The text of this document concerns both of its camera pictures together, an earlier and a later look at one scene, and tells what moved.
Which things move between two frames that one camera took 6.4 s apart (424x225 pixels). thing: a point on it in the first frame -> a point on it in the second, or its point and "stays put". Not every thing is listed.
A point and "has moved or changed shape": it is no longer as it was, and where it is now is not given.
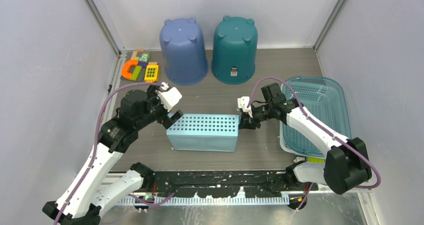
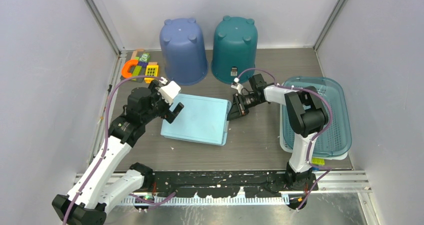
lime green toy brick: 315,160 stays put
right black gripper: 245,121 -> 238,108
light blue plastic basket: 204,132 has moved or changed shape
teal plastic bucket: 235,45 stays put
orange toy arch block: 124,72 stays put
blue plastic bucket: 182,47 stays put
